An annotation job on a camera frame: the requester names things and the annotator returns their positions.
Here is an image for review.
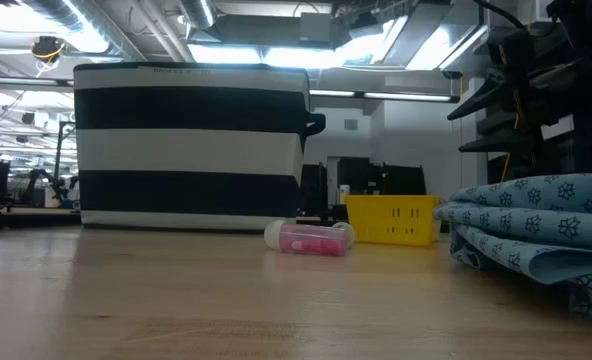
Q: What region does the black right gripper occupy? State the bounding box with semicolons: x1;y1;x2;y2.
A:
447;24;592;154

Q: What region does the blue star-patterned cloth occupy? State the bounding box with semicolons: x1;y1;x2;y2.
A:
433;172;592;322

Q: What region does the pink bottle with white caps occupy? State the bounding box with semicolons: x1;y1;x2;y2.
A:
263;219;356;258

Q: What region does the yellow plastic basket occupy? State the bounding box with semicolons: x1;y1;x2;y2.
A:
344;194;445;247

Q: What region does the black white striped fabric basket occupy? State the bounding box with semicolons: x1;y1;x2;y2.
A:
73;62;327;232

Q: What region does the black wide monitor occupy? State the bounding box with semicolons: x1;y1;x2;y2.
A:
337;157;427;197

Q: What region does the black computer tower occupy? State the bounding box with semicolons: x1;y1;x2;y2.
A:
300;163;330;219

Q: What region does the grey ceiling box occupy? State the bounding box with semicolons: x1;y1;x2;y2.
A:
299;12;335;44

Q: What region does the dark shelving with white rail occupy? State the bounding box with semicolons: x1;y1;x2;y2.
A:
485;114;592;185

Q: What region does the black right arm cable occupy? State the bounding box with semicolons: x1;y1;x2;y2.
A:
473;0;527;30

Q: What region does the black ceiling cable reel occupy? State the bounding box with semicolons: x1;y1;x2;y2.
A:
30;35;67;64

